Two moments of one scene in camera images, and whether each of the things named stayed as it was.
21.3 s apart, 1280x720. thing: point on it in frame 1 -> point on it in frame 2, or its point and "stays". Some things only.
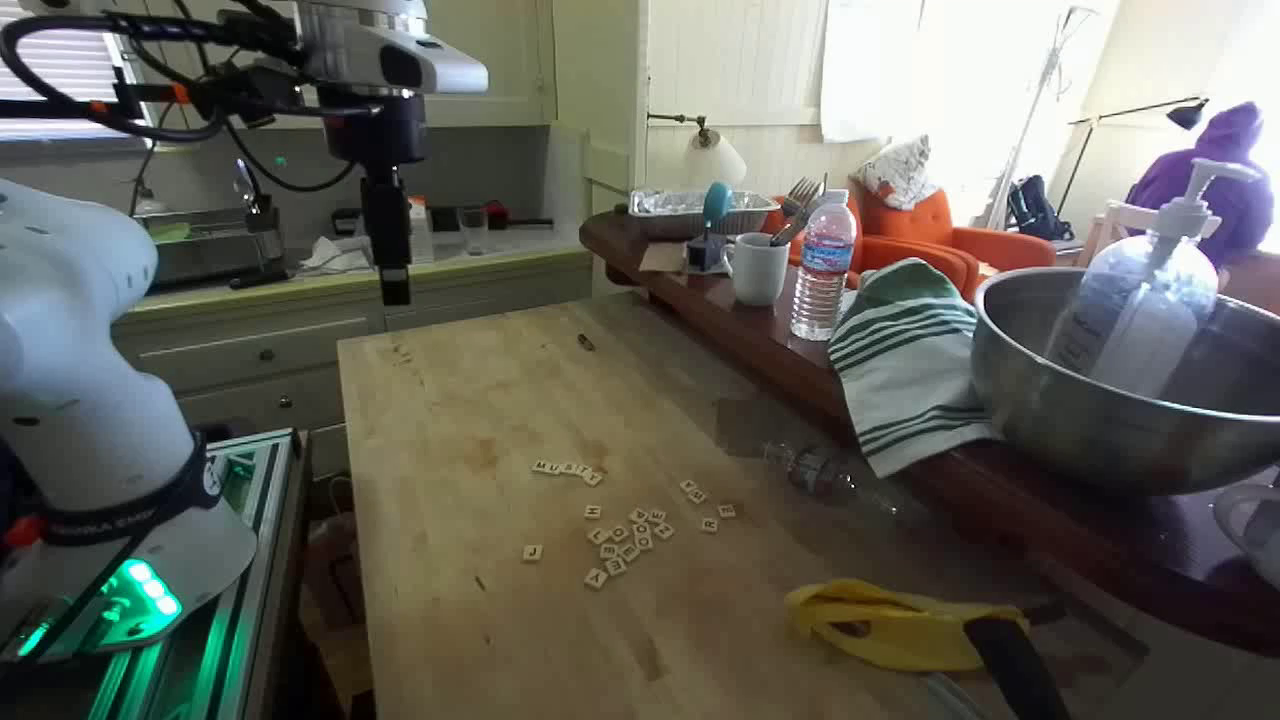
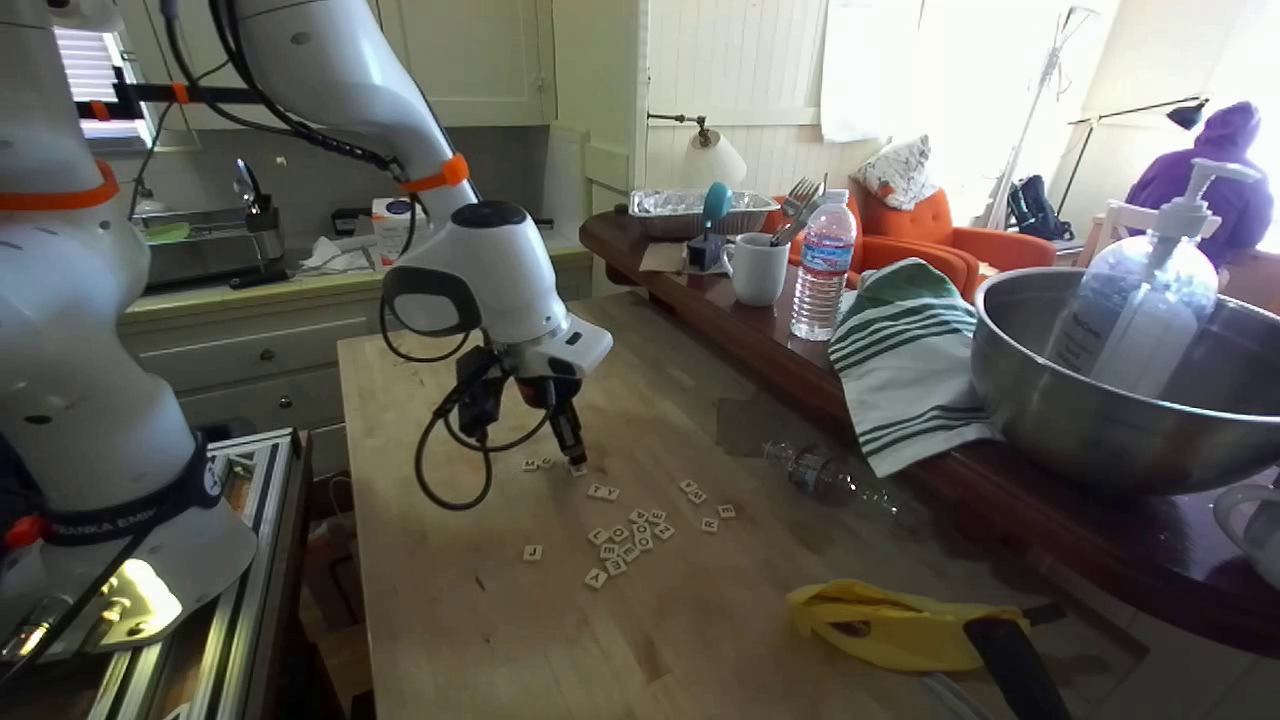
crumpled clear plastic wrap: [822, 475] stays
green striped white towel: [907, 345] stays
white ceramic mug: [758, 265] stays
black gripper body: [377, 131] -> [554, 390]
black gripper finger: [388, 231] -> [568, 430]
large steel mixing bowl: [1112, 432] stays
